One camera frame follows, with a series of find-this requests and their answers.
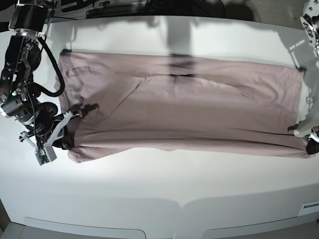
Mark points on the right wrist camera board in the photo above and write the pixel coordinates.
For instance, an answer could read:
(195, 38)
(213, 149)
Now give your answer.
(41, 157)

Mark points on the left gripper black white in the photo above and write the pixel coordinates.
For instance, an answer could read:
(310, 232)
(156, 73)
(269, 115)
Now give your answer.
(312, 145)

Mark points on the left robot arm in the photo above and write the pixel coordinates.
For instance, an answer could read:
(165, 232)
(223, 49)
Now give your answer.
(306, 58)

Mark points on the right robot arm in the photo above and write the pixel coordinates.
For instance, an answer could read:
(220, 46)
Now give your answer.
(18, 91)

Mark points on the mauve pink T-shirt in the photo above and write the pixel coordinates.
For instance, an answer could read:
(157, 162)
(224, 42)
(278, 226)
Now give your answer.
(180, 103)

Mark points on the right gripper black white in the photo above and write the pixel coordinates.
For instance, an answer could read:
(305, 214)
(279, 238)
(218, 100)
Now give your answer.
(47, 129)

